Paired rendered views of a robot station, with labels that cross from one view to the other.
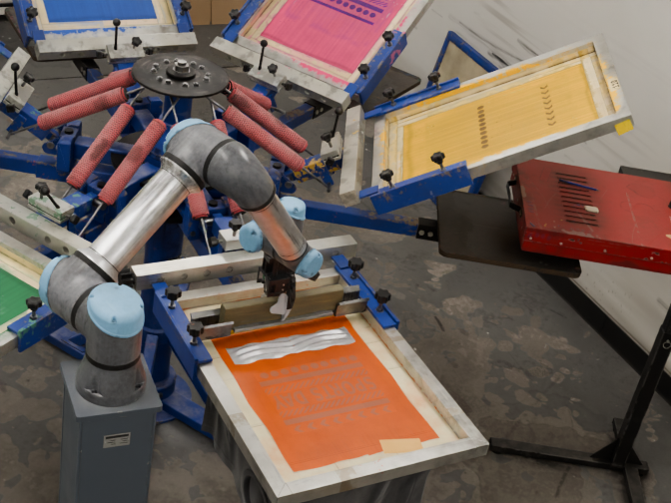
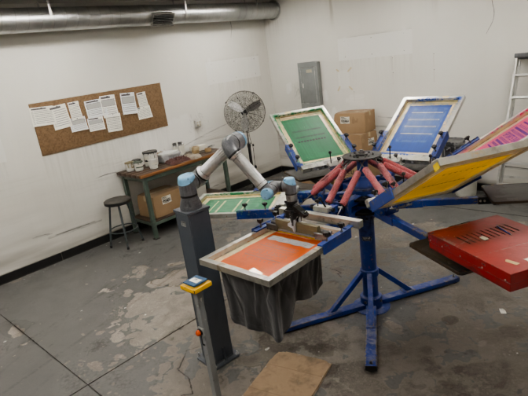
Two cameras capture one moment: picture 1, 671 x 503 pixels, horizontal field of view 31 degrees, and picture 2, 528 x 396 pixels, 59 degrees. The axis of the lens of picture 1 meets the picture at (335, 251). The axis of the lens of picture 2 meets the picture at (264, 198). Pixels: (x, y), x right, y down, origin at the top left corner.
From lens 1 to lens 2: 331 cm
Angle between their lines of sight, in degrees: 71
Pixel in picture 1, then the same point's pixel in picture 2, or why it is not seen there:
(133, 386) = (185, 205)
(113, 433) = (181, 221)
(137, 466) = (189, 237)
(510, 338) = not seen: outside the picture
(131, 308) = (184, 177)
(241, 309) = (280, 221)
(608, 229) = (473, 246)
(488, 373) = not seen: outside the picture
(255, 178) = (225, 145)
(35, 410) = (334, 291)
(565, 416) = not seen: outside the picture
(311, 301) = (305, 228)
